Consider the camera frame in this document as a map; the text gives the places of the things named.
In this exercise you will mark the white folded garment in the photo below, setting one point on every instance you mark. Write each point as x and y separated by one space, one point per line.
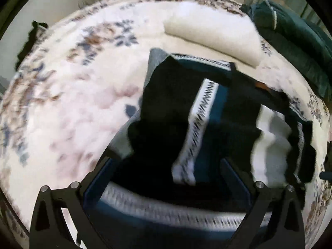
215 33

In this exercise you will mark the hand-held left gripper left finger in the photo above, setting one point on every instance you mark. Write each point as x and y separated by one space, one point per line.
98 184

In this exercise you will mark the dark green folded quilt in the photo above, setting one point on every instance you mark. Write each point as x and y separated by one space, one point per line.
293 36

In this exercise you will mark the black crumpled cloth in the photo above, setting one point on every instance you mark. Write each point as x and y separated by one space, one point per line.
31 41

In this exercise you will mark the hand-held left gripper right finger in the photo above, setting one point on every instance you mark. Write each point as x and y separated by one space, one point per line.
236 184

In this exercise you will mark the striped knit sweater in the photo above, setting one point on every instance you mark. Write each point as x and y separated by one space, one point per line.
168 96

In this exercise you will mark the floral blanket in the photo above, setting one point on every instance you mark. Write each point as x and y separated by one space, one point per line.
77 96

